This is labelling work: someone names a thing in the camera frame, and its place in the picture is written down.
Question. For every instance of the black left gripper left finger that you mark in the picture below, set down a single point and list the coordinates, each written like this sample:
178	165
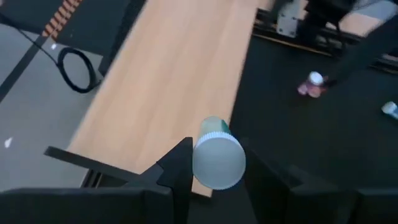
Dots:
178	174

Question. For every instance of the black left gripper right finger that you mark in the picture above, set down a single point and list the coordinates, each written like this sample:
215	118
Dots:
267	193

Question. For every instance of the light wooden tray board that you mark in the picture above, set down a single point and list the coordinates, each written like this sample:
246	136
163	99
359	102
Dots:
174	77

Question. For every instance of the purple-pink medicine bottle white cap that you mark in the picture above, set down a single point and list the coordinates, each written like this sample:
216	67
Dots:
316	77

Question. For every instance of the grey metal bracket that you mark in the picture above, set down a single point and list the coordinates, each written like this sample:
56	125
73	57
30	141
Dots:
287	23

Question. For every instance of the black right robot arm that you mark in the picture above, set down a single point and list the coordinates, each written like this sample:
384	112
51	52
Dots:
367	46

